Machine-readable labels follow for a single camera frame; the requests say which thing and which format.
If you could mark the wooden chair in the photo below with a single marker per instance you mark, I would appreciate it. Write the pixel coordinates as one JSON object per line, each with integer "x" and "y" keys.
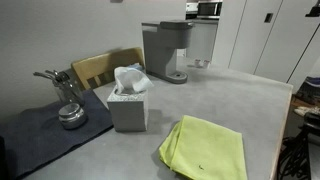
{"x": 101, "y": 68}

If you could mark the white tissue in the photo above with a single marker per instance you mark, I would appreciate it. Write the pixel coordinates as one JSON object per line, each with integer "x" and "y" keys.
{"x": 131, "y": 81}

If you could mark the yellow-green microfiber towel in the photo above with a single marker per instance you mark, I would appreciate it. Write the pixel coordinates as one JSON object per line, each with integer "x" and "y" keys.
{"x": 202, "y": 150}

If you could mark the glass jar with metal tools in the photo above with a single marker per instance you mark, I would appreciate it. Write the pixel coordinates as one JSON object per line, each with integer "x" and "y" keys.
{"x": 66, "y": 88}

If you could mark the microwave oven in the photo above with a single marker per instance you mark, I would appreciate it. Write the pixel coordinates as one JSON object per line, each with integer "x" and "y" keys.
{"x": 210, "y": 9}

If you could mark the coffee pod near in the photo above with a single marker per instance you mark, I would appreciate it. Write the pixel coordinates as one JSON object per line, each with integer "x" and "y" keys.
{"x": 206, "y": 63}

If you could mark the dark blue cloth mat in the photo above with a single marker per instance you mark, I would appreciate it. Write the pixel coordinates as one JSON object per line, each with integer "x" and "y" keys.
{"x": 35, "y": 137}

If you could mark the black tripod stand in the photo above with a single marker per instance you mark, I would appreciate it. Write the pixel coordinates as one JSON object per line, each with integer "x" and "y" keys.
{"x": 294, "y": 158}

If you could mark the grey pod coffee maker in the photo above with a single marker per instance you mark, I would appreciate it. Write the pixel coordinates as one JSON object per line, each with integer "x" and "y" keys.
{"x": 161, "y": 40}

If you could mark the round metal lid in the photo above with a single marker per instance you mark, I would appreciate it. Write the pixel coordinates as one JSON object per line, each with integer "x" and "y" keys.
{"x": 72, "y": 116}

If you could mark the grey tissue box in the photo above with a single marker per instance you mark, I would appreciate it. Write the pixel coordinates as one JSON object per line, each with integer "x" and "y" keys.
{"x": 129, "y": 112}

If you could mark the coffee pod far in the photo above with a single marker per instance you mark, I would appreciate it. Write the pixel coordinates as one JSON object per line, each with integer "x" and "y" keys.
{"x": 197, "y": 63}

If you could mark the coffee pod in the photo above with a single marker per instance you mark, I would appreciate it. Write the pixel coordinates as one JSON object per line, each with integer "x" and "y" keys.
{"x": 206, "y": 63}
{"x": 197, "y": 63}

